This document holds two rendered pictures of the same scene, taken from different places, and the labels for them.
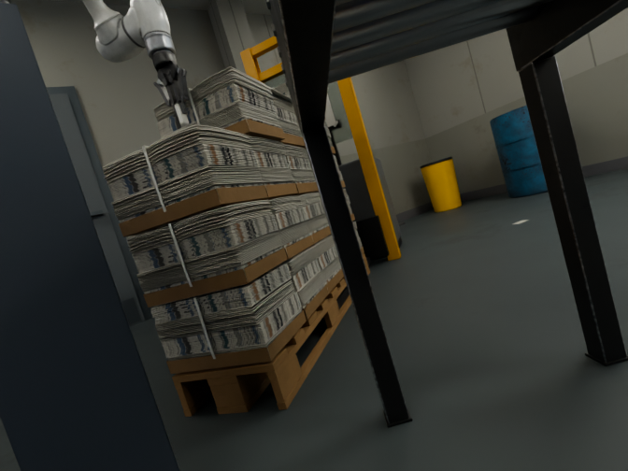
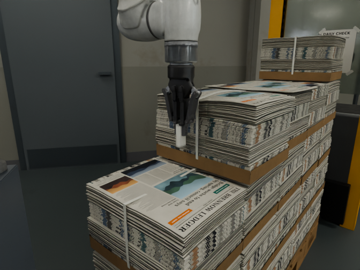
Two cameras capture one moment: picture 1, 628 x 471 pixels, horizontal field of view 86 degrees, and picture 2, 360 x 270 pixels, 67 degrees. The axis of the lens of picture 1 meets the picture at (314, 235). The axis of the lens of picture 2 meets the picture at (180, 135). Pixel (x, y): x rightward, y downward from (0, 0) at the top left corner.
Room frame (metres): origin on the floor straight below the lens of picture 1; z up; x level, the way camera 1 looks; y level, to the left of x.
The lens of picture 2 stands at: (0.46, 0.07, 1.17)
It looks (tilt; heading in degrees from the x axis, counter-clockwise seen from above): 16 degrees down; 19
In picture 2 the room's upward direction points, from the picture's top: straight up
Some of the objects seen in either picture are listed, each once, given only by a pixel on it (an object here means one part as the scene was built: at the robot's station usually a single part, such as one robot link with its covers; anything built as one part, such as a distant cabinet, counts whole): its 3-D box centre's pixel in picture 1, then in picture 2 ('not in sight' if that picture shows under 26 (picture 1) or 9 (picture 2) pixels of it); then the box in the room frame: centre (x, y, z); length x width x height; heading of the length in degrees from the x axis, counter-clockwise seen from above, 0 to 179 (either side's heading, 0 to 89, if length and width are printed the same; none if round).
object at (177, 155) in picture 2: not in sight; (197, 144); (1.41, 0.33, 0.86); 0.29 x 0.16 x 0.04; 157
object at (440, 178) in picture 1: (441, 185); not in sight; (4.66, -1.90, 0.34); 0.44 x 0.43 x 0.68; 31
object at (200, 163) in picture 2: not in sight; (221, 150); (1.37, 0.22, 0.86); 0.28 x 0.06 x 0.04; 157
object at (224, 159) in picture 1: (274, 245); (232, 234); (1.52, 0.19, 0.42); 1.17 x 0.39 x 0.83; 159
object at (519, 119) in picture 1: (530, 149); not in sight; (3.76, -2.59, 0.47); 0.64 x 0.62 x 0.94; 31
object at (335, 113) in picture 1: (306, 108); (323, 44); (2.62, -0.23, 1.28); 0.57 x 0.01 x 0.65; 69
